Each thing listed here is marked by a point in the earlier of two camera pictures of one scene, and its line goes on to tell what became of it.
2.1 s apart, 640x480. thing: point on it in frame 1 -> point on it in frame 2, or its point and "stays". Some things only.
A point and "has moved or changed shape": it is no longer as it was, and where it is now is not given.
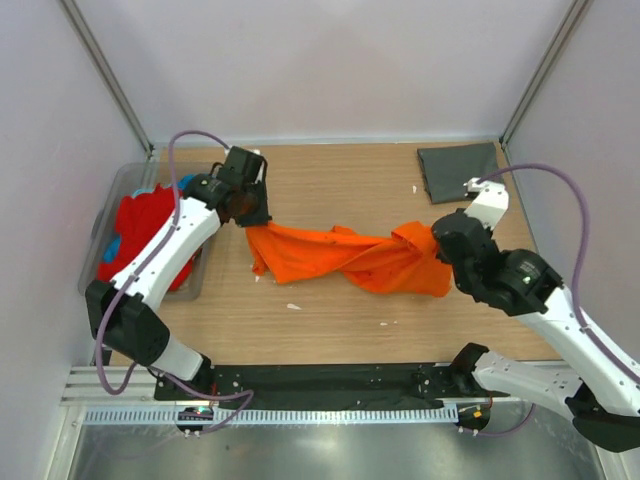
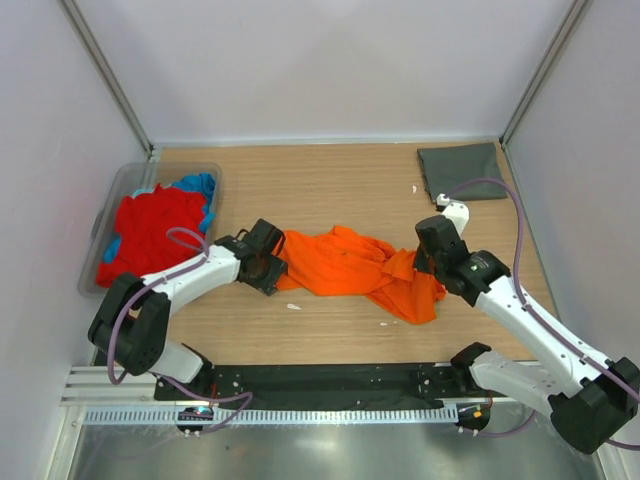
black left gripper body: x=254 y=209 -> x=268 y=274
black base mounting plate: x=323 y=382 stays
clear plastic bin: x=139 y=201 stays
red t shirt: x=138 y=218 stays
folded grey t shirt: x=446 y=169 stays
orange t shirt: x=406 y=259 has moved or changed shape
